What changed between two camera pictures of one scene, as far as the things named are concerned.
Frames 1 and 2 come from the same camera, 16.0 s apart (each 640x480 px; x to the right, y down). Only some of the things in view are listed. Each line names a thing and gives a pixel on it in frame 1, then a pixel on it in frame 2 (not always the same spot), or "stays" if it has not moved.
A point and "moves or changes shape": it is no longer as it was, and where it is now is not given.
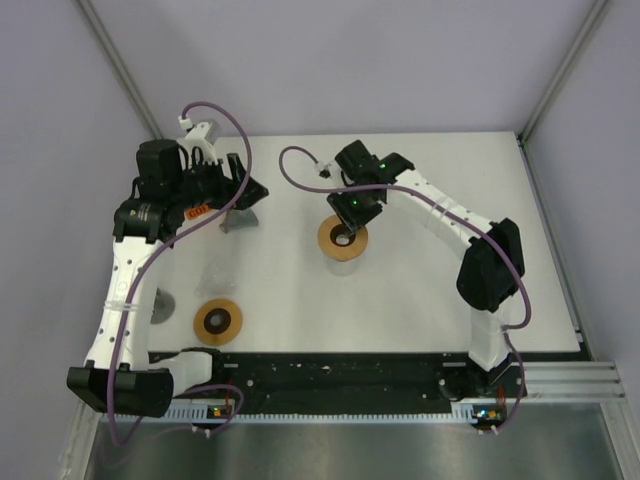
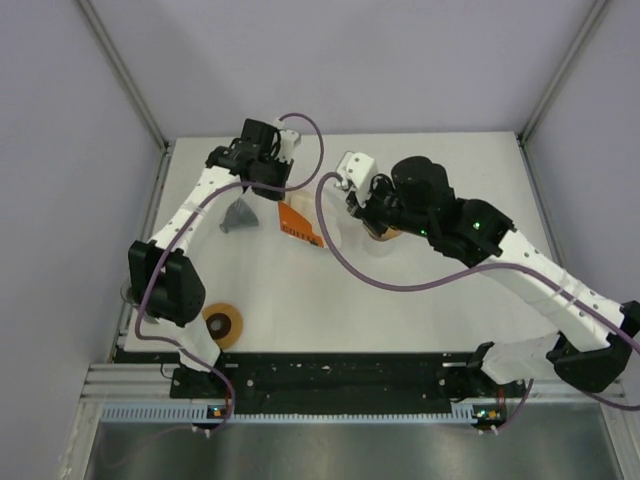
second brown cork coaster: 217,322 stays
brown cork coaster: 337,242 to 388,234
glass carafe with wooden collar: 343,268 to 380,248
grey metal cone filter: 236,219 stays
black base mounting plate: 361,376 stays
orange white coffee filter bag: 193,215 moves or changes shape
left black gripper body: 205,185 to 274,170
